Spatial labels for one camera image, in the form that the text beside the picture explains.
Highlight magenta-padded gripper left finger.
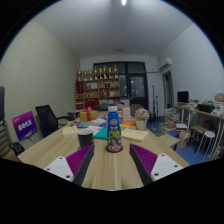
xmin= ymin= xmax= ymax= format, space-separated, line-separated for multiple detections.
xmin=43 ymin=144 xmax=95 ymax=187

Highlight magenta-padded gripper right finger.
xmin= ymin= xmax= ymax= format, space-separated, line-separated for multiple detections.
xmin=129 ymin=143 xmax=184 ymax=187

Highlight blue drink bottle white cap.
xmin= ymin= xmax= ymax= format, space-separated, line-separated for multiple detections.
xmin=106 ymin=105 xmax=124 ymax=153

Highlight black cup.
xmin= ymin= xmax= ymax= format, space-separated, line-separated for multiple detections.
xmin=77 ymin=129 xmax=95 ymax=149

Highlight large pale yellow notebook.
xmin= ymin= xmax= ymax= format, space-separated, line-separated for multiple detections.
xmin=120 ymin=127 xmax=150 ymax=144

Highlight small cream notebook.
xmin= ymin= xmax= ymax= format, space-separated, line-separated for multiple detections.
xmin=62 ymin=125 xmax=81 ymax=138

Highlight flat round red coaster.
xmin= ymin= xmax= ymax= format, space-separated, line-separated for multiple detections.
xmin=105 ymin=145 xmax=124 ymax=154

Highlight teal notebook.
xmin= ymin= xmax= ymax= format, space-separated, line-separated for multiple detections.
xmin=92 ymin=126 xmax=109 ymax=140

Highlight white printed papers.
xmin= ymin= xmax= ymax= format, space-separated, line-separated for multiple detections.
xmin=78 ymin=124 xmax=105 ymax=136

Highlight orange book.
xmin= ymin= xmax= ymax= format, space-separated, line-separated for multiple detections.
xmin=120 ymin=120 xmax=137 ymax=129

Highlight pink flowers in white pot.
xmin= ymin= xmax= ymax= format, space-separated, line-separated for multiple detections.
xmin=133 ymin=107 xmax=151 ymax=131

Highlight brown paper bag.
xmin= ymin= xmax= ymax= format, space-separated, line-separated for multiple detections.
xmin=176 ymin=130 xmax=190 ymax=150

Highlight yellow gift box red ribbon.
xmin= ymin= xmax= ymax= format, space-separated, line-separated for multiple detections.
xmin=79 ymin=106 xmax=99 ymax=123

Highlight pile of books on floor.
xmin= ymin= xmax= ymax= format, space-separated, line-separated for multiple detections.
xmin=163 ymin=107 xmax=181 ymax=133

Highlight small standing wooden card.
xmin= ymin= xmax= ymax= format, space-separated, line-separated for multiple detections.
xmin=121 ymin=106 xmax=132 ymax=122

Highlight black office chair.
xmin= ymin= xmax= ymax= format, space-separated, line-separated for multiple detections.
xmin=35 ymin=104 xmax=71 ymax=138

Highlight purple sign board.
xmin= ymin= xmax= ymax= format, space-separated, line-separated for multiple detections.
xmin=11 ymin=110 xmax=38 ymax=142

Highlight white round stool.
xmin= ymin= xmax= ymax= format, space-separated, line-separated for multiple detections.
xmin=194 ymin=130 xmax=216 ymax=158

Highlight wooden shelf unit with trophies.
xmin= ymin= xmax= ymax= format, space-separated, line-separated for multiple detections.
xmin=74 ymin=64 xmax=121 ymax=110

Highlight black framed glass door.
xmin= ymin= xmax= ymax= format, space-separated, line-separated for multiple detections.
xmin=92 ymin=61 xmax=149 ymax=109

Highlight black computer monitor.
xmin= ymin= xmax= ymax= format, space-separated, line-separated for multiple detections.
xmin=176 ymin=90 xmax=190 ymax=104

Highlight cluttered side desk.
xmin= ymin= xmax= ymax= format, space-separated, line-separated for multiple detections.
xmin=176 ymin=94 xmax=224 ymax=158

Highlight white wall air conditioner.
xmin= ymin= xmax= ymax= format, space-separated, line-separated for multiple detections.
xmin=158 ymin=57 xmax=173 ymax=72

